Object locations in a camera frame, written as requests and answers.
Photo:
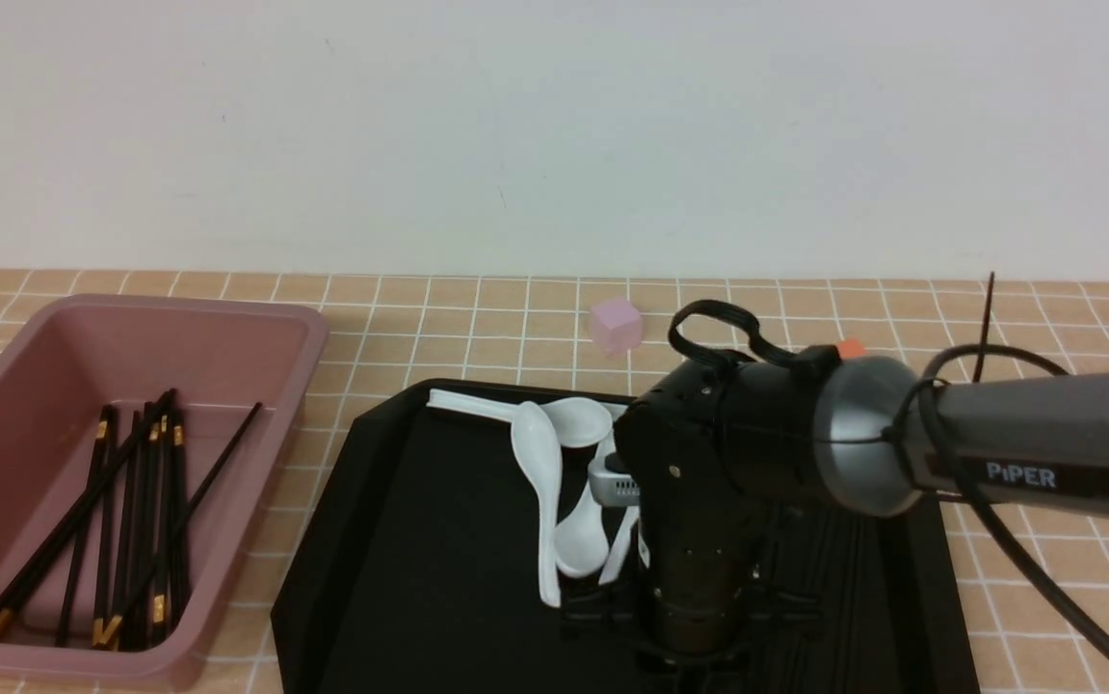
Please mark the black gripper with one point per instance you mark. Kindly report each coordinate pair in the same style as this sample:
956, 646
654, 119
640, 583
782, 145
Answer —
716, 459

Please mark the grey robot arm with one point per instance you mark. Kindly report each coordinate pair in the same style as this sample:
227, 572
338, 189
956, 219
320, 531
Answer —
984, 424

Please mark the pink cube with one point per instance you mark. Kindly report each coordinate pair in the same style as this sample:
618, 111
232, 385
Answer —
616, 326

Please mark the orange cube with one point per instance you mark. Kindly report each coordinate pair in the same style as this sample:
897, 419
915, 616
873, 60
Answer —
851, 349

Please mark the white spoon small middle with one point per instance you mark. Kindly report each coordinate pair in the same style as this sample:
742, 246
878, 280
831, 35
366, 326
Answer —
580, 543

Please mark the black plastic tray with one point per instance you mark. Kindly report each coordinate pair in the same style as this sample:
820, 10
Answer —
417, 574

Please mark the black chopstick leaning in bin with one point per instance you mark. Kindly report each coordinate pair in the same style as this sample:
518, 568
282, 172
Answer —
128, 621

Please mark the pink plastic bin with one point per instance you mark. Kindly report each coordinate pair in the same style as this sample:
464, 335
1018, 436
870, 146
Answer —
86, 351

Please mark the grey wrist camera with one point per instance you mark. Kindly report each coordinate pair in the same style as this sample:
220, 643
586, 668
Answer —
609, 480

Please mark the white spoon far left handle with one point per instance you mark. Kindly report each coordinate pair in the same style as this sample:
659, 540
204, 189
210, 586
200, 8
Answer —
577, 422

